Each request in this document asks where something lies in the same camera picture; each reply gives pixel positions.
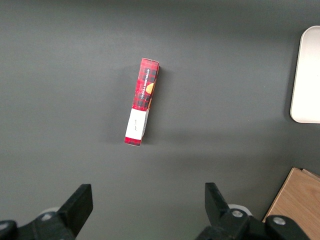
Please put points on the cream plastic tray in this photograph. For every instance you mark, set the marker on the cream plastic tray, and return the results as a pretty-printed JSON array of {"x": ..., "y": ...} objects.
[{"x": 308, "y": 75}]

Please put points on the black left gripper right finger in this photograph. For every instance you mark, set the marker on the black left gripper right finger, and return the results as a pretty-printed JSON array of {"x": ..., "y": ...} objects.
[{"x": 232, "y": 227}]

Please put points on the wooden drawer cabinet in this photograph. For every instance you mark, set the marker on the wooden drawer cabinet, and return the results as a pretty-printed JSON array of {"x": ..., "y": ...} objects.
[{"x": 300, "y": 197}]

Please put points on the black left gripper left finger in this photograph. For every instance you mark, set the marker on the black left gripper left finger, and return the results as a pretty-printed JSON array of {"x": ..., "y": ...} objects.
[{"x": 67, "y": 220}]

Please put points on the red plaid shortbread box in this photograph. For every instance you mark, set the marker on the red plaid shortbread box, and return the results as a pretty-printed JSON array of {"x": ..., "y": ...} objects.
[{"x": 142, "y": 100}]

